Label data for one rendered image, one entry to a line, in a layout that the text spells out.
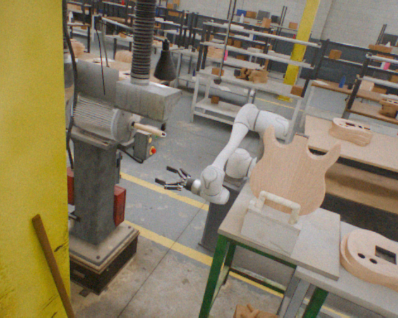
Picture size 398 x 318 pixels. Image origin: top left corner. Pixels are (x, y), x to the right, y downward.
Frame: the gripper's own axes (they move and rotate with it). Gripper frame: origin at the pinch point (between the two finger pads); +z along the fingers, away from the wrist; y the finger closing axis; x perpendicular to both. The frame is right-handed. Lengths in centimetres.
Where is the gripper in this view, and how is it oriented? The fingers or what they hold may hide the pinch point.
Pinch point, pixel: (162, 174)
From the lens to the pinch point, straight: 188.2
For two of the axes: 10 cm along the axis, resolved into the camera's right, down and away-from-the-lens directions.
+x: 1.0, -8.1, -5.8
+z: -9.1, -3.1, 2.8
